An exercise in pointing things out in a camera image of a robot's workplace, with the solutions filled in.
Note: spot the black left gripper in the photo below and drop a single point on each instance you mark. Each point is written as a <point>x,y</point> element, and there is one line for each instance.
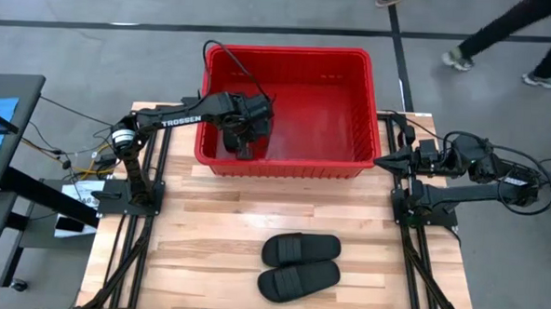
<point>238,125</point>

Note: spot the red plastic bin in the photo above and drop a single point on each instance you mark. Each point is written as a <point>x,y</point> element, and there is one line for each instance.
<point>314,119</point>

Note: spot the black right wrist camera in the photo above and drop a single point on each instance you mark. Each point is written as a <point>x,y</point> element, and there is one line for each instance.
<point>428,146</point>

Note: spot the white box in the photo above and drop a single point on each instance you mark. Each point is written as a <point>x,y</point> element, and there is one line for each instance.
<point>67,233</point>

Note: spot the grey monitor with blue screen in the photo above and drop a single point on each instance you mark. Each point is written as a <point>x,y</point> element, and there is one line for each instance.
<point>26,92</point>

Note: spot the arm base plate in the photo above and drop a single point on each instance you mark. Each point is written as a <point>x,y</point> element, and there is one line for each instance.
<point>440,220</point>
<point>115,203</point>

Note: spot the white label sheet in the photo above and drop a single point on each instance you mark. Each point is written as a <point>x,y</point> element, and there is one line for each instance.
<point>83,190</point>

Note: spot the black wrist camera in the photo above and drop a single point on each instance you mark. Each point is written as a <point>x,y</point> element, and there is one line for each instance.
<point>428,146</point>
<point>259,108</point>

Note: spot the black rubber slide sandal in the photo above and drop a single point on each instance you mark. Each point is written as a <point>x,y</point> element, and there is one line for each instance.
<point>299,248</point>
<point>298,281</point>

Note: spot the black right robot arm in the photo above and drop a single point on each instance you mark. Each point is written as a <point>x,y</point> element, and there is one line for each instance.
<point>469,193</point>

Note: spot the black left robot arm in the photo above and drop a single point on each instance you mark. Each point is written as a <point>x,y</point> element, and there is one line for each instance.
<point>184,118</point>

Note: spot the black aluminium frame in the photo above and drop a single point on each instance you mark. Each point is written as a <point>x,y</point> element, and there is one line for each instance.
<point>406,262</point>
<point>135,283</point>

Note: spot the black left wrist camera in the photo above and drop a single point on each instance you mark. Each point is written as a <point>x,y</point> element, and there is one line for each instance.
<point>259,108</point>

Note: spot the black caster wheel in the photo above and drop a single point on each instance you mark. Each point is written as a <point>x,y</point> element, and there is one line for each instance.
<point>18,284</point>

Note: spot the person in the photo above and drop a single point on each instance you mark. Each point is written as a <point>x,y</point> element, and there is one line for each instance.
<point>505,25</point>

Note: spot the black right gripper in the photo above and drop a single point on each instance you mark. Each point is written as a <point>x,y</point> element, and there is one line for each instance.
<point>424,165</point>

